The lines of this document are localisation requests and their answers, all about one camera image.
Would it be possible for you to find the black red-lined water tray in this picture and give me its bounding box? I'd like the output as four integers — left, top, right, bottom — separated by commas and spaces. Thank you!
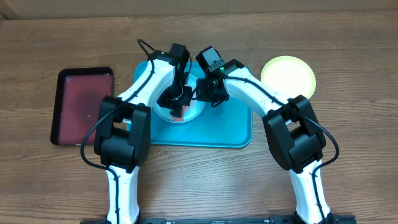
50, 67, 114, 146

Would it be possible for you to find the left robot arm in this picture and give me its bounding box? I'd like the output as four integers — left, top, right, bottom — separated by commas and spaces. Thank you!
94, 44, 192, 223

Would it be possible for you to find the light blue plate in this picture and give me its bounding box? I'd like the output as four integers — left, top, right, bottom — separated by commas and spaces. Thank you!
153, 74, 205, 123

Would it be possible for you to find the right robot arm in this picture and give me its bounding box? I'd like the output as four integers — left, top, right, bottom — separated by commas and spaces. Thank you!
195, 46, 331, 223

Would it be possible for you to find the teal plastic serving tray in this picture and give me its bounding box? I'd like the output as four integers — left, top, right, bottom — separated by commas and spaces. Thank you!
126, 60, 253, 149

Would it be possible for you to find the yellow-green plate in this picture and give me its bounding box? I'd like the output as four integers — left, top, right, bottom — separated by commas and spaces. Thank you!
261, 55, 316, 99

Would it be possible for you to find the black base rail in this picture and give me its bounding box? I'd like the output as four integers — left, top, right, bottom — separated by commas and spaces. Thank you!
80, 214, 357, 224

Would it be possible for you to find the green and orange sponge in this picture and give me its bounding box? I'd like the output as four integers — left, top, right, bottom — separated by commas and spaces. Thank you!
169, 106, 187, 122

